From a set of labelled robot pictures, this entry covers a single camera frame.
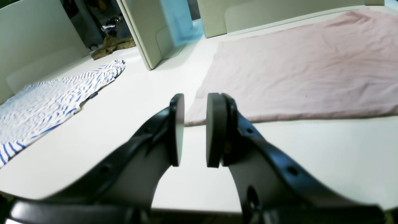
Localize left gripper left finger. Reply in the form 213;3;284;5
47;94;185;203

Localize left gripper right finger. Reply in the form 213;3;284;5
206;93;359;212

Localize pink T-shirt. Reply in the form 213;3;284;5
185;8;398;126

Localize blue striped white shirt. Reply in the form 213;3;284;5
0;60;126;167

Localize grey bin right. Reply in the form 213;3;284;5
118;0;189;71

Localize grey bin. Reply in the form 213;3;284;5
118;0;189;71
198;0;384;38
0;0;89;102

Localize grey bin front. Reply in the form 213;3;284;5
198;0;384;38

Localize grey bin far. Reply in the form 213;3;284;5
0;0;89;102

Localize blue cloth in bin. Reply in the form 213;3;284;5
160;0;204;47

